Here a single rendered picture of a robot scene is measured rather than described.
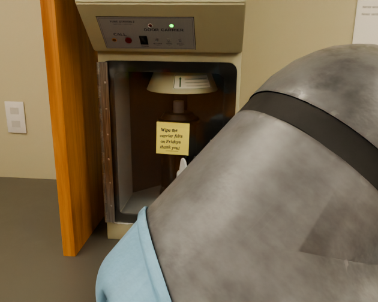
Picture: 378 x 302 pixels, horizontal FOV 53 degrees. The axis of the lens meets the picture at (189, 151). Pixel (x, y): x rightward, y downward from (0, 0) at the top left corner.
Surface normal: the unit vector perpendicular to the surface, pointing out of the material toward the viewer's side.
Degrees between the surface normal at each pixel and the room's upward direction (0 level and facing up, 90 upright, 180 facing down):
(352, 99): 45
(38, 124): 90
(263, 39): 90
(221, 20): 135
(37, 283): 0
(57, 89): 90
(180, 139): 90
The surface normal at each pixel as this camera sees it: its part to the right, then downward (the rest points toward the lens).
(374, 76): 0.03, -0.58
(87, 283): 0.01, -0.96
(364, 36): -0.10, 0.28
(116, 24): -0.07, 0.88
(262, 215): -0.22, -0.36
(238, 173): -0.45, -0.55
